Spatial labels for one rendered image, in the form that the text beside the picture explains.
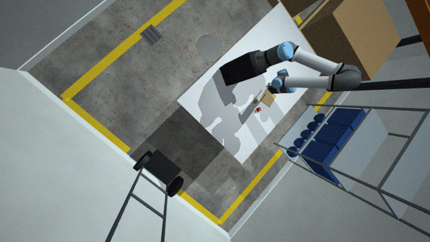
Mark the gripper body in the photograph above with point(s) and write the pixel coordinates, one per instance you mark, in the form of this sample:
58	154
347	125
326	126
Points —
273	90

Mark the tan mat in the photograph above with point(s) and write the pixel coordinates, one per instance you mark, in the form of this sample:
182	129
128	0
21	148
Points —
268	98

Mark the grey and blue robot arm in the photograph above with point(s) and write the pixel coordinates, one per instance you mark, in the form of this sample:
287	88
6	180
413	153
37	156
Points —
340	77

